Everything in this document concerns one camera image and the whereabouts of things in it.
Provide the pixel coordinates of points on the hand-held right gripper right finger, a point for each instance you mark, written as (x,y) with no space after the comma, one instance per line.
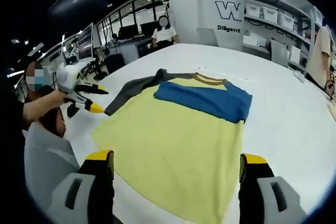
(249,200)

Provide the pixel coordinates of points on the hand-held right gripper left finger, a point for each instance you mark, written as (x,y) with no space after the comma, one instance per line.
(97,195)

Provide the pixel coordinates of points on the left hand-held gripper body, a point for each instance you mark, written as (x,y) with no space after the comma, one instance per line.
(68,79)

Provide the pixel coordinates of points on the yellow garment with coloured sleeves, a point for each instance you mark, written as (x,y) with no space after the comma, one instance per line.
(178,134)

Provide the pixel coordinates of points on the person's left hand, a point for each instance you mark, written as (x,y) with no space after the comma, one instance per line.
(58,96)

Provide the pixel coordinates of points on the computer monitor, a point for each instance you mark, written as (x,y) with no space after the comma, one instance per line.
(86,41)

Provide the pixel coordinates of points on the white crumpled cloth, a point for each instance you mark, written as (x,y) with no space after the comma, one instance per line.
(299,75)

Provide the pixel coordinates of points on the grey metal shelf unit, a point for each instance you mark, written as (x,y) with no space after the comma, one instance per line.
(278,30)

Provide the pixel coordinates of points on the white storage bin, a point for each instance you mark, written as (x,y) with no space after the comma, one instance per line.
(286,18)
(270,14)
(253,11)

